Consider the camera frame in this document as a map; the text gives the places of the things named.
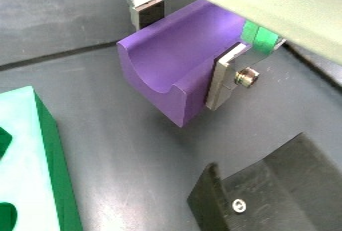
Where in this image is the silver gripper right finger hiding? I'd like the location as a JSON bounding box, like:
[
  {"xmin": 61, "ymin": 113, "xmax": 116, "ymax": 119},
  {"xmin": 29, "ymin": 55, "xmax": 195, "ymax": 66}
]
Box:
[{"xmin": 206, "ymin": 21, "xmax": 286, "ymax": 111}]

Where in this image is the purple arch block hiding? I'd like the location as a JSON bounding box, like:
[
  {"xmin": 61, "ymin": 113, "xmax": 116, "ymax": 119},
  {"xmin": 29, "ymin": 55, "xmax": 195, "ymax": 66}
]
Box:
[{"xmin": 117, "ymin": 0, "xmax": 244, "ymax": 126}]

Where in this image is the black arch fixture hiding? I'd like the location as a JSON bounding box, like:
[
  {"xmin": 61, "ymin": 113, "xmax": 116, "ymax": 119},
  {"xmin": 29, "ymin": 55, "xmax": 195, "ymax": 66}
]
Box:
[{"xmin": 187, "ymin": 134, "xmax": 342, "ymax": 231}]

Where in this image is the green shape sorter base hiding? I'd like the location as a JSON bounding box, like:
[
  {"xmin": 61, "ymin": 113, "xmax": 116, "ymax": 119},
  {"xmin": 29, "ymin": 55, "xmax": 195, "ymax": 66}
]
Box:
[{"xmin": 0, "ymin": 86, "xmax": 83, "ymax": 231}]

